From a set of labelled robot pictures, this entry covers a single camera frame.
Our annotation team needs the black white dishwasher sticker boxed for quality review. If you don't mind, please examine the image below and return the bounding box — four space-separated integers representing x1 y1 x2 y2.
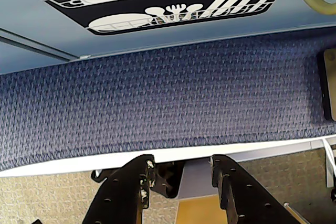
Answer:
22 0 297 36

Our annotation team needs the black framed tan panel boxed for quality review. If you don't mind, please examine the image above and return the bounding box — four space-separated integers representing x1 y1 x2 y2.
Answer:
316 49 336 122

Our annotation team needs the black table clamp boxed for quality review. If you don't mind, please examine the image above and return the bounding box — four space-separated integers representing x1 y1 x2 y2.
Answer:
90 170 106 183

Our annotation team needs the gold dishwasher door handle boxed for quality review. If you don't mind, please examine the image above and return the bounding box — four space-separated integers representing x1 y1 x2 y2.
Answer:
301 0 336 16

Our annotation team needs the blue dishwasher door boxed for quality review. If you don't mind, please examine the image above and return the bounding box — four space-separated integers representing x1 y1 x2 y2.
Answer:
0 0 336 60

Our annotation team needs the grey wooden block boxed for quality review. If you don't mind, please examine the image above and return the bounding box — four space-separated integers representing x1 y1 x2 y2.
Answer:
175 161 224 224

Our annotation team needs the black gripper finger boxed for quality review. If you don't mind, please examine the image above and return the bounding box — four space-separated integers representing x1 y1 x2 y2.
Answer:
82 154 156 224
211 154 302 224

